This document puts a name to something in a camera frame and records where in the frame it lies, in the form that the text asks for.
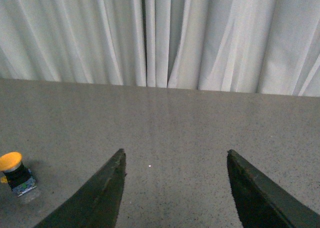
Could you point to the white pleated curtain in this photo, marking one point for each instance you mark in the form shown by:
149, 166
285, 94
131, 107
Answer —
248, 46

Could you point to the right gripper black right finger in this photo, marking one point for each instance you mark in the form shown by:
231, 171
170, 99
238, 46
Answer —
261, 203

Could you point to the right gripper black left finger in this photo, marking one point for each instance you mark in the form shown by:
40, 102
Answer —
97, 203

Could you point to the yellow push button switch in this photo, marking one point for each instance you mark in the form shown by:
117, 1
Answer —
16, 174

